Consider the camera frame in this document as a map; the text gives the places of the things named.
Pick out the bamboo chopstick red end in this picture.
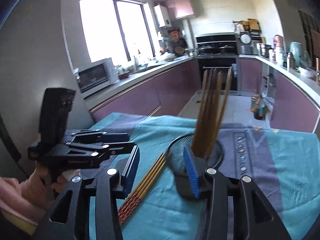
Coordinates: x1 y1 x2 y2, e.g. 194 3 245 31
118 152 167 222

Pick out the black mesh utensil cup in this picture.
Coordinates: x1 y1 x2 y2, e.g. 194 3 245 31
165 133 225 200

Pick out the dark brown chopstick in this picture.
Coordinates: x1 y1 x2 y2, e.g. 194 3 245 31
191 70 209 157

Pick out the left hand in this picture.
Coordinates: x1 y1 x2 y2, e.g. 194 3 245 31
1 162 80 224

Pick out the white microwave oven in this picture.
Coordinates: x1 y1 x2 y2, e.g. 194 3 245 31
73 58 119 98

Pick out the blue grey tablecloth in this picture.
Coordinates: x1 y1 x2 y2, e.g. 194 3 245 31
94 113 319 239

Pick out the window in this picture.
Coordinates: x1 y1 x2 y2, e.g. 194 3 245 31
79 0 158 66

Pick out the cooking oil bottle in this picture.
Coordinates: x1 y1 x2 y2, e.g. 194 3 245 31
250 94 266 120

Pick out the white water heater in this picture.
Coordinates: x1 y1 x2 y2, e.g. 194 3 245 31
153 4 172 28

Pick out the black built-in oven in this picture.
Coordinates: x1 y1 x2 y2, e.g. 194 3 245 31
197 56 241 92

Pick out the black range hood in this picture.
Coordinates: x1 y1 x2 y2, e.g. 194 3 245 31
195 33 238 55

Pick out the white rice cooker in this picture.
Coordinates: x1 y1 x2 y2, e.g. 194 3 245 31
239 31 253 55

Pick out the steel pot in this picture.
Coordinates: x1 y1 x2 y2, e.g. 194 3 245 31
258 43 272 58

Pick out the black camera box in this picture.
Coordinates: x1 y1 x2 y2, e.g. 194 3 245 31
39 87 76 145

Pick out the pink wall cabinet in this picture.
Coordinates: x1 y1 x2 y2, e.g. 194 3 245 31
162 0 195 20

